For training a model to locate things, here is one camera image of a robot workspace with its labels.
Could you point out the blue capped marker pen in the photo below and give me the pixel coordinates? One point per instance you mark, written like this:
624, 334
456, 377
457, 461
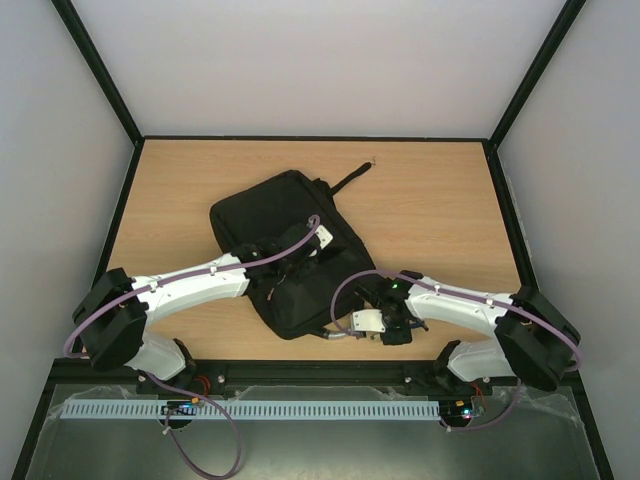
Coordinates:
419, 325

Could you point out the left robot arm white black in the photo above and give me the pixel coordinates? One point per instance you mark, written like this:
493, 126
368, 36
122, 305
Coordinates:
114, 319

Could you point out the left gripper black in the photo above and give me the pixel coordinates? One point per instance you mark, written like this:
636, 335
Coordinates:
309, 271

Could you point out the black student backpack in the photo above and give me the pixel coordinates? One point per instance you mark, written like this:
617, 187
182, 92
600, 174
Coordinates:
261, 215

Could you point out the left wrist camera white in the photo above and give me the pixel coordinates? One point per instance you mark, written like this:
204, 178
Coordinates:
324, 236

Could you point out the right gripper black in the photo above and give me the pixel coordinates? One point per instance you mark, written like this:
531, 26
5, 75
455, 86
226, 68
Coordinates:
379, 304

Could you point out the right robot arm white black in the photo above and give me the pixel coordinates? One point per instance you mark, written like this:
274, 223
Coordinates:
525, 335

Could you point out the light blue cable duct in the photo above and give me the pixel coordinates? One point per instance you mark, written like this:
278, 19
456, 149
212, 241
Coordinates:
130, 409

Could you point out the black frame rail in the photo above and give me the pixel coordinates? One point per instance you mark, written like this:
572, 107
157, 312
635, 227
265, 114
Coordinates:
224, 377

